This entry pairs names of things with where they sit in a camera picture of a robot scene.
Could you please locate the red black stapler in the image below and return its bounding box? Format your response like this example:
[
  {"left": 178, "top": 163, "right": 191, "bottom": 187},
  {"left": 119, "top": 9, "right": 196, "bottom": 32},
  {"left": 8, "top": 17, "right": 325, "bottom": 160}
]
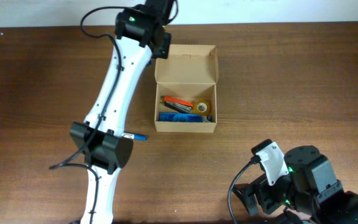
[{"left": 162, "top": 96, "right": 194, "bottom": 114}]

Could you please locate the blue tape dispenser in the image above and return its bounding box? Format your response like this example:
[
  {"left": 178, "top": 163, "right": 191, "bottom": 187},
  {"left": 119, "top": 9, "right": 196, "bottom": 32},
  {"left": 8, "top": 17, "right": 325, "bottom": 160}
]
[{"left": 159, "top": 113, "right": 203, "bottom": 123}]

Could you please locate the yellow tape roll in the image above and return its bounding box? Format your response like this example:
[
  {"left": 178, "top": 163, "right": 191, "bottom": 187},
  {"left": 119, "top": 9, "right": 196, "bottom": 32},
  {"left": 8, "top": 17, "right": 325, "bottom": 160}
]
[{"left": 193, "top": 100, "right": 211, "bottom": 116}]

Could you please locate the white blue staples box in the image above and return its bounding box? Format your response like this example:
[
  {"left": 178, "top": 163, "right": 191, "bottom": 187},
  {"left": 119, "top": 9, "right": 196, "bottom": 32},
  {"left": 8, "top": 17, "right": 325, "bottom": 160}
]
[{"left": 203, "top": 116, "right": 213, "bottom": 123}]

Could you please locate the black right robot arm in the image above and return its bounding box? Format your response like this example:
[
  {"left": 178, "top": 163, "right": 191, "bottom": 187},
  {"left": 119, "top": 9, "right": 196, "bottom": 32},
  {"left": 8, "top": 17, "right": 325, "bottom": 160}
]
[{"left": 227, "top": 139, "right": 358, "bottom": 224}]

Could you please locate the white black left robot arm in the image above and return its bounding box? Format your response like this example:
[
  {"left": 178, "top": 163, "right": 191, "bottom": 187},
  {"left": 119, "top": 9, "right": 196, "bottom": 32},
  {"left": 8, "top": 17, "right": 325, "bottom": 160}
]
[{"left": 62, "top": 1, "right": 178, "bottom": 223}]

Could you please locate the open cardboard box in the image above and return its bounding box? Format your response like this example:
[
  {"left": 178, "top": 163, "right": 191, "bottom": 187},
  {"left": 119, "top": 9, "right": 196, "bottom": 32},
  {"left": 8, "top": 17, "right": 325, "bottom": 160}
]
[{"left": 154, "top": 44, "right": 219, "bottom": 133}]

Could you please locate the white blue whiteboard marker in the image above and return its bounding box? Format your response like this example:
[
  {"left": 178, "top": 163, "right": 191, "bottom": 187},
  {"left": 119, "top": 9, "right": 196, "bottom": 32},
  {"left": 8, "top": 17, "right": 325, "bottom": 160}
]
[{"left": 122, "top": 133, "right": 147, "bottom": 141}]

